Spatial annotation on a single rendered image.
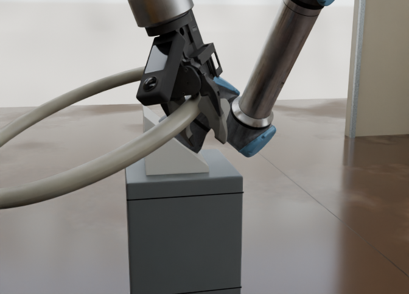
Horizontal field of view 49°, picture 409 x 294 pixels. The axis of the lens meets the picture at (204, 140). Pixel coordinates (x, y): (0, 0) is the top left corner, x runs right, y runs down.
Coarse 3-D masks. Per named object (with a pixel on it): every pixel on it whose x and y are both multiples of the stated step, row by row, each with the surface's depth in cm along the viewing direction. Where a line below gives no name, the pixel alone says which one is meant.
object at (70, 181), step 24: (120, 72) 102; (72, 96) 102; (24, 120) 97; (168, 120) 66; (192, 120) 69; (0, 144) 91; (144, 144) 63; (96, 168) 61; (120, 168) 62; (0, 192) 63; (24, 192) 61; (48, 192) 61
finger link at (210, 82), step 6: (204, 78) 67; (204, 84) 67; (210, 84) 67; (216, 84) 68; (204, 90) 68; (210, 90) 68; (216, 90) 68; (210, 96) 68; (216, 96) 68; (216, 102) 68; (216, 108) 69; (222, 114) 70
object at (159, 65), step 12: (168, 36) 66; (180, 36) 66; (156, 48) 66; (168, 48) 65; (180, 48) 66; (156, 60) 65; (168, 60) 63; (180, 60) 65; (144, 72) 65; (156, 72) 63; (168, 72) 62; (144, 84) 62; (156, 84) 62; (168, 84) 62; (144, 96) 62; (156, 96) 61; (168, 96) 62
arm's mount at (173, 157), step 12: (144, 108) 168; (144, 120) 151; (156, 120) 165; (144, 132) 155; (168, 144) 154; (180, 144) 155; (156, 156) 155; (168, 156) 155; (180, 156) 156; (192, 156) 156; (156, 168) 155; (168, 168) 156; (180, 168) 157; (192, 168) 157; (204, 168) 158
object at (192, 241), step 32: (224, 160) 174; (128, 192) 148; (160, 192) 150; (192, 192) 153; (224, 192) 155; (128, 224) 151; (160, 224) 153; (192, 224) 155; (224, 224) 157; (128, 256) 177; (160, 256) 156; (192, 256) 158; (224, 256) 160; (160, 288) 158; (192, 288) 161; (224, 288) 163
